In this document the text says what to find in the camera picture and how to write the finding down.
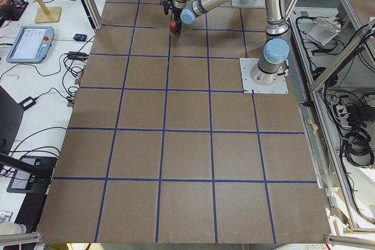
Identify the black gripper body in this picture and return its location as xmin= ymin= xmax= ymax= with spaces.
xmin=162 ymin=0 xmax=182 ymax=23

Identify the dark red apple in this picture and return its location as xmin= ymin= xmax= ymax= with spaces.
xmin=169 ymin=19 xmax=182 ymax=34

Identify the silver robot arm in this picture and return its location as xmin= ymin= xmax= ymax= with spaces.
xmin=160 ymin=0 xmax=289 ymax=86

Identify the wooden stand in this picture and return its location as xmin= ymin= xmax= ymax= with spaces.
xmin=35 ymin=0 xmax=62 ymax=24

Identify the blue teach pendant tablet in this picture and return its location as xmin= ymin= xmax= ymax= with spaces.
xmin=6 ymin=26 xmax=54 ymax=64

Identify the black power adapter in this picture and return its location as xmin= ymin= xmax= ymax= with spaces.
xmin=18 ymin=97 xmax=37 ymax=111

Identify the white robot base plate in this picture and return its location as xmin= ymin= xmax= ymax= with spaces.
xmin=239 ymin=58 xmax=289 ymax=94

